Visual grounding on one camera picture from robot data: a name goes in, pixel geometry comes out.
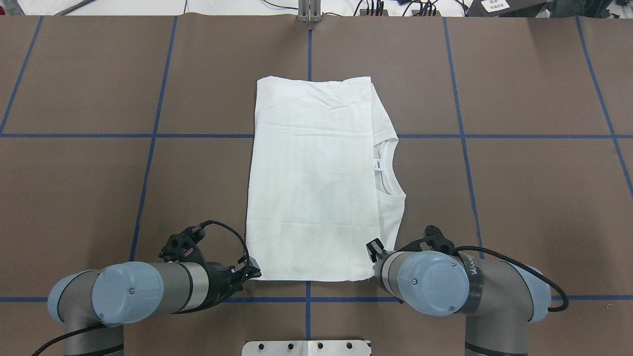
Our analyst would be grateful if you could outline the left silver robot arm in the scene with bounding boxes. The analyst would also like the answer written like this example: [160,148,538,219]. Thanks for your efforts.
[47,258,262,356]

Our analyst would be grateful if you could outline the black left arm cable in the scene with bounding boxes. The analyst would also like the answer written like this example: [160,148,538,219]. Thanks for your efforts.
[198,220,250,263]

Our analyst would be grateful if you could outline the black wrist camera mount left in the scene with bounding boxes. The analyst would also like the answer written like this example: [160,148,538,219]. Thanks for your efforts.
[158,225,206,265]

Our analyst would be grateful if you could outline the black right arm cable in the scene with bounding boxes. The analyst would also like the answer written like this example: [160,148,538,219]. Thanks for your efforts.
[451,246,569,313]

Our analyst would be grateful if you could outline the aluminium frame post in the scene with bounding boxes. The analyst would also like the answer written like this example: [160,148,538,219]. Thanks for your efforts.
[298,0,322,23]

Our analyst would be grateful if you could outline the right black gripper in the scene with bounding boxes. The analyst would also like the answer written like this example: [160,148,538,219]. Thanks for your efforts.
[366,238,396,288]

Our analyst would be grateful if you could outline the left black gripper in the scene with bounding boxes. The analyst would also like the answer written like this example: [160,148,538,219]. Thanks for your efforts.
[205,256,262,305]

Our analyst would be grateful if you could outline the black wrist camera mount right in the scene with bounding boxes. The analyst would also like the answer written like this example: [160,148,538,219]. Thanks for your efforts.
[397,225,456,256]

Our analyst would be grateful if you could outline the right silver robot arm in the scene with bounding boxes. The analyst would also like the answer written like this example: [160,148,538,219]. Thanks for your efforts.
[366,239,552,356]

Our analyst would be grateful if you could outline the white camera pole base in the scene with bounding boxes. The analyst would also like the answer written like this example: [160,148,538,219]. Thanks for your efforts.
[241,340,372,356]

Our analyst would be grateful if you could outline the white long-sleeve printed shirt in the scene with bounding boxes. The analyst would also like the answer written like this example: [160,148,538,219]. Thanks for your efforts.
[246,76,406,282]

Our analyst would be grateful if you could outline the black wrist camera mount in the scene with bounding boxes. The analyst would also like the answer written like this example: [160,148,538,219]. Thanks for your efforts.
[397,225,456,256]
[158,225,206,265]

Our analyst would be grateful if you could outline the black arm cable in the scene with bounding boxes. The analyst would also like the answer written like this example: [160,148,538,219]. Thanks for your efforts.
[198,220,250,263]
[451,246,569,313]

